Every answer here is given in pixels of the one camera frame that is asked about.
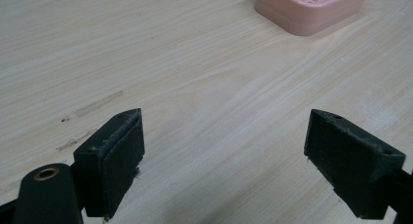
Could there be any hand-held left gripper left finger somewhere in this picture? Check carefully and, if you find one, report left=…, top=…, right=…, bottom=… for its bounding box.
left=73, top=107, right=146, bottom=222

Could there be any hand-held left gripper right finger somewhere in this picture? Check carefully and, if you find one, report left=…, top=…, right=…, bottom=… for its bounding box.
left=303, top=108, right=407, bottom=220

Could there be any pink plastic basket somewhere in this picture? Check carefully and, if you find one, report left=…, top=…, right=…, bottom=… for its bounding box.
left=253, top=0, right=370, bottom=37

